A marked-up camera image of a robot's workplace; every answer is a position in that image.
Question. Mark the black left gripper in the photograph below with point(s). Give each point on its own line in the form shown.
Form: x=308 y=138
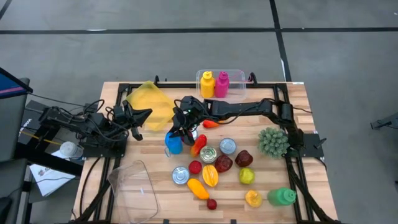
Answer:
x=122 y=118

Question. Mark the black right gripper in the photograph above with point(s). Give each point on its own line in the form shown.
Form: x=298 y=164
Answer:
x=189 y=110

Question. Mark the blue squeeze bottle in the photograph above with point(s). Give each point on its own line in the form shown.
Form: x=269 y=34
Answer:
x=173 y=145

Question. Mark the red chili pepper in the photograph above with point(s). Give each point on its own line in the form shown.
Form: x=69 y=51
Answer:
x=198 y=145

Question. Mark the red label tuna can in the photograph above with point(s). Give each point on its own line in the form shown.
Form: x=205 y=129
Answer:
x=228 y=146

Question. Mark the yellow squeeze bottle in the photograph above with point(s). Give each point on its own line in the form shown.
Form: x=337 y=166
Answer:
x=207 y=85

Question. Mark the dark red pomegranate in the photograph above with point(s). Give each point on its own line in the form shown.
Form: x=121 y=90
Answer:
x=244 y=158
x=223 y=163

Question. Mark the yellow starfruit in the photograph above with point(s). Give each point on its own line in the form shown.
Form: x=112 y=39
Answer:
x=210 y=175

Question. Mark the yellow orange mango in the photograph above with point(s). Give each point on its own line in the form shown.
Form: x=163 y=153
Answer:
x=198 y=188

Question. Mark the pink squeeze bottle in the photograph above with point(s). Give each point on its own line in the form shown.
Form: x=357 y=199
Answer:
x=222 y=85

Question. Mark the small red pomegranate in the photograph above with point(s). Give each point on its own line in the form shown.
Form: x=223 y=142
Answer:
x=212 y=204

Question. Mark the green squeeze bottle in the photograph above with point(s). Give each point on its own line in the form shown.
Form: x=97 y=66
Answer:
x=280 y=197

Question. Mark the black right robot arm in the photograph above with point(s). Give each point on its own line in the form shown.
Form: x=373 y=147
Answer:
x=242 y=109

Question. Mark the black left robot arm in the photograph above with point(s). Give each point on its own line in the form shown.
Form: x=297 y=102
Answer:
x=77 y=123

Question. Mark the yellow translucent plastic bin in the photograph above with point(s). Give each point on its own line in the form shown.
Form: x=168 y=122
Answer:
x=149 y=99

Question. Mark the clear plastic bin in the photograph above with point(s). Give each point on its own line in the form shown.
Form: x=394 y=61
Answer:
x=133 y=193
x=237 y=90

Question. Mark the clear water bottle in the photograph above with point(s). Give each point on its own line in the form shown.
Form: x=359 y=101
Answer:
x=71 y=150

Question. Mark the yellow green fruit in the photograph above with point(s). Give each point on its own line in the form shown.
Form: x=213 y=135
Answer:
x=247 y=176

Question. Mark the green succulent plant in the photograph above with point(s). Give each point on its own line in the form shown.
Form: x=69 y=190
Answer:
x=273 y=143

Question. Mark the yellow rod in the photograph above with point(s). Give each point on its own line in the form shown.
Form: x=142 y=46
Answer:
x=46 y=140

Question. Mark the orange yellow fruit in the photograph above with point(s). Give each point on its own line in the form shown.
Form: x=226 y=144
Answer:
x=253 y=198

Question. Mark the black side desk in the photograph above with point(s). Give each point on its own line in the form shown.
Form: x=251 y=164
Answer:
x=46 y=159

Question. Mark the black case white lettering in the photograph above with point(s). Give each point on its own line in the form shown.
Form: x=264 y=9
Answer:
x=29 y=124

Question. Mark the grey cabinet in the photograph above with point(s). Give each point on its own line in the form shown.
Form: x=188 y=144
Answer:
x=12 y=124

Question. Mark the monitor with blue screen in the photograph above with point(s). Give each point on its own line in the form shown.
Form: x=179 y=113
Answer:
x=12 y=85

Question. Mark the black aluminium table frame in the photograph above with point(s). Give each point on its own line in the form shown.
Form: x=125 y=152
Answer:
x=183 y=85

